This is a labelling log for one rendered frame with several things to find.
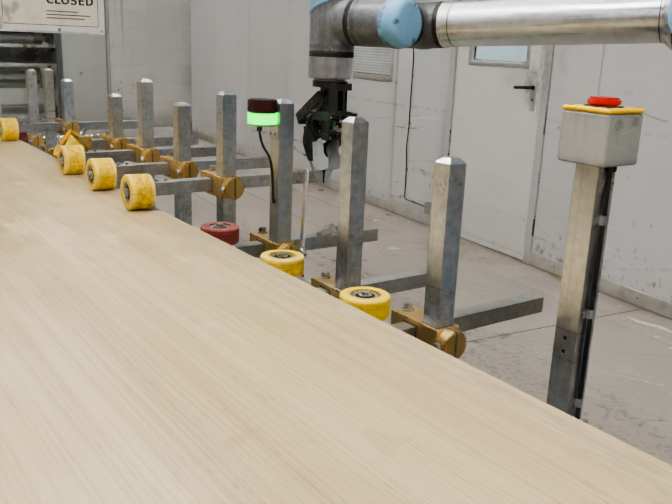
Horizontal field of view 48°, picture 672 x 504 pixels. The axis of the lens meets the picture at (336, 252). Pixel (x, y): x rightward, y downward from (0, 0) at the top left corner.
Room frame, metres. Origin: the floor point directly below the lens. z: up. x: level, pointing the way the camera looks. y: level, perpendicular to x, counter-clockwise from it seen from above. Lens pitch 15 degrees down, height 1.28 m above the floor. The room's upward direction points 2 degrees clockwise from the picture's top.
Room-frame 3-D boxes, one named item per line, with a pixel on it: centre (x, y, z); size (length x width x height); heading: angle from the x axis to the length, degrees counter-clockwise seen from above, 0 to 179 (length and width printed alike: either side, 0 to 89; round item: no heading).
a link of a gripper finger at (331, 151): (1.58, 0.01, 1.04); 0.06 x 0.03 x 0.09; 36
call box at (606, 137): (0.95, -0.32, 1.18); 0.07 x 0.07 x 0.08; 36
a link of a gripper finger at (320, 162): (1.56, 0.04, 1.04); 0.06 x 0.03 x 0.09; 36
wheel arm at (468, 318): (1.24, -0.21, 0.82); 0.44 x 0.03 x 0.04; 126
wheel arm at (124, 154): (2.24, 0.55, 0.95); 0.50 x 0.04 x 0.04; 126
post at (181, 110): (1.98, 0.41, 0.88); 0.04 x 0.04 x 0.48; 36
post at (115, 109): (2.38, 0.70, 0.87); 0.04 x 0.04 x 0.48; 36
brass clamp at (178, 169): (1.99, 0.43, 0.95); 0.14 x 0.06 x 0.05; 36
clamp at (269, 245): (1.59, 0.14, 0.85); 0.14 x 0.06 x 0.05; 36
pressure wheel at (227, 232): (1.53, 0.24, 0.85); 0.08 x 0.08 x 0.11
